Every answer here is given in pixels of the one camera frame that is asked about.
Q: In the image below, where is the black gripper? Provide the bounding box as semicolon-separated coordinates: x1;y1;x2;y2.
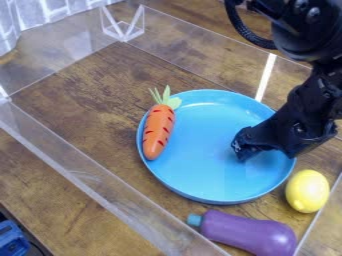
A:
231;79;339;164

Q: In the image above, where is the orange toy carrot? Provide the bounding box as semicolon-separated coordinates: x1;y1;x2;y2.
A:
142;86;182;160

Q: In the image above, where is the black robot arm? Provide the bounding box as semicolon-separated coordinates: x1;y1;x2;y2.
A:
224;0;342;161

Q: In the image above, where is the blue round tray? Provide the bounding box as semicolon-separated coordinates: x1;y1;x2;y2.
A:
143;89;295;205

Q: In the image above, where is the yellow toy lemon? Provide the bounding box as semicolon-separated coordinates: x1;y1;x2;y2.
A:
284;169;330;213

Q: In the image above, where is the purple toy eggplant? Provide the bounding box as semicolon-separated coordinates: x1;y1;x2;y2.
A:
187;210;296;256

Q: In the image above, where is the blue object at corner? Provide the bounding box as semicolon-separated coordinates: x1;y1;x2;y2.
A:
0;220;29;256

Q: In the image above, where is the white patterned curtain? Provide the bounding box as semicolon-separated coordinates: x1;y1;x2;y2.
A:
0;0;123;56

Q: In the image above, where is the clear acrylic enclosure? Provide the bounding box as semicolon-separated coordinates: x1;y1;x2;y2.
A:
0;3;342;256

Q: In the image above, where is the black braided cable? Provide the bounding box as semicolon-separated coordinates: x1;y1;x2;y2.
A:
223;0;279;51

